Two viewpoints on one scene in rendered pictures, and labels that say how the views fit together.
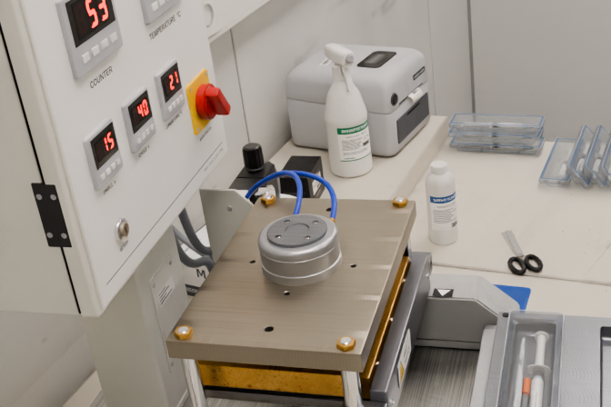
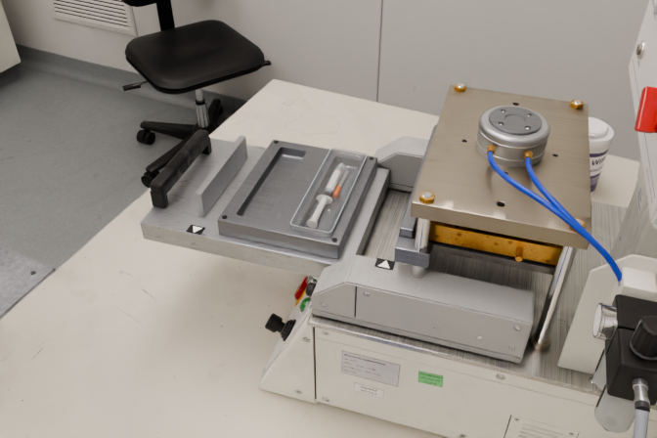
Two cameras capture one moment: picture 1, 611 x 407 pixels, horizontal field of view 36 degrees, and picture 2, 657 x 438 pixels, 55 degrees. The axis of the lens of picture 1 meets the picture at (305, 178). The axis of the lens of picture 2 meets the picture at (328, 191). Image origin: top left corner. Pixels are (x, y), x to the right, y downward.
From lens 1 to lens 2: 1.42 m
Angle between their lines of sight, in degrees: 116
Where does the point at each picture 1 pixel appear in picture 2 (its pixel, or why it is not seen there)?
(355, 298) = (458, 115)
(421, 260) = (406, 220)
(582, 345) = (286, 206)
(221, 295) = (565, 129)
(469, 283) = (358, 272)
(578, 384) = (303, 180)
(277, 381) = not seen: hidden behind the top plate
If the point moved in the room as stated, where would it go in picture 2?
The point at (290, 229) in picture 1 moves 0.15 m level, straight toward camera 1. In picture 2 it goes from (521, 121) to (487, 62)
